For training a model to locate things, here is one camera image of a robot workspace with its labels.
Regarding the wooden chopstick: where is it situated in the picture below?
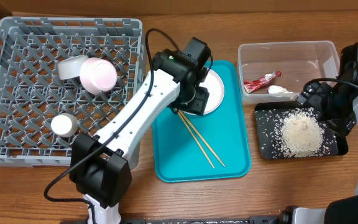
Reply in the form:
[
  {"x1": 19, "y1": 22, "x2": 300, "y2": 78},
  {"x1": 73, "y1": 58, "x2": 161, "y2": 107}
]
[
  {"x1": 178, "y1": 111, "x2": 215, "y2": 169},
  {"x1": 179, "y1": 110, "x2": 226, "y2": 167}
]

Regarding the large white plate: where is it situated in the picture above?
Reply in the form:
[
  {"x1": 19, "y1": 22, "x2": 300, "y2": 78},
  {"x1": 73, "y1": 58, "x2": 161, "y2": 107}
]
[{"x1": 181, "y1": 68, "x2": 226, "y2": 116}]

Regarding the pile of rice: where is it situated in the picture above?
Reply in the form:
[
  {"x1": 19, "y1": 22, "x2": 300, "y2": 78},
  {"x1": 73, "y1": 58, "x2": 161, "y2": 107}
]
[{"x1": 256, "y1": 107, "x2": 338, "y2": 158}]

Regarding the red snack wrapper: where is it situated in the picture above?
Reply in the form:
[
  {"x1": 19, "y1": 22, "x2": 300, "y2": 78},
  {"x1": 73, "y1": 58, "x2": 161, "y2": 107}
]
[{"x1": 244, "y1": 71, "x2": 282, "y2": 93}]

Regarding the grey shallow bowl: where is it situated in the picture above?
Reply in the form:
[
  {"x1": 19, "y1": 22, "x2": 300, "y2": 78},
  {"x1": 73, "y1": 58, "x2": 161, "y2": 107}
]
[{"x1": 58, "y1": 55, "x2": 89, "y2": 80}]

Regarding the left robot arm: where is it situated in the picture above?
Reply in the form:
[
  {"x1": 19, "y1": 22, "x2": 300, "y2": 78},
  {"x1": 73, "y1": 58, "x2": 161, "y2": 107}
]
[{"x1": 69, "y1": 37, "x2": 211, "y2": 223}]

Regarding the teal plastic tray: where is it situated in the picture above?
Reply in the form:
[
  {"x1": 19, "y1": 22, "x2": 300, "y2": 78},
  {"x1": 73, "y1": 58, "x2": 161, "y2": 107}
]
[{"x1": 152, "y1": 60, "x2": 251, "y2": 182}]

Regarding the black plastic tray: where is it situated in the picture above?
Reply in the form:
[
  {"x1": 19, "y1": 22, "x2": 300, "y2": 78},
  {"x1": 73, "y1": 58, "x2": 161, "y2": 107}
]
[{"x1": 254, "y1": 98, "x2": 349, "y2": 161}]

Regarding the crumpled white tissue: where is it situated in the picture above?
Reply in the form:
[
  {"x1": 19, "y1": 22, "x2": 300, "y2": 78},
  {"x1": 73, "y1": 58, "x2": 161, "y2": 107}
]
[{"x1": 267, "y1": 85, "x2": 293, "y2": 94}]

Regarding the clear plastic bin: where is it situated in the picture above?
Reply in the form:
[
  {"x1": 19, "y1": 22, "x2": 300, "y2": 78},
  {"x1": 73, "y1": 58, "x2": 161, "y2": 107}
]
[{"x1": 237, "y1": 40, "x2": 340, "y2": 104}]

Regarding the grey plastic dish rack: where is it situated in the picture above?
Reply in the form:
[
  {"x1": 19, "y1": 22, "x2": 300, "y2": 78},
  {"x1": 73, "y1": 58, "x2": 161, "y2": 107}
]
[{"x1": 0, "y1": 17, "x2": 145, "y2": 167}]

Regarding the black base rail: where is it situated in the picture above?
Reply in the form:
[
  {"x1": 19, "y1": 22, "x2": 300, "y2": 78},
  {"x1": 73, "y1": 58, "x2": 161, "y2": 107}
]
[{"x1": 121, "y1": 214, "x2": 292, "y2": 224}]

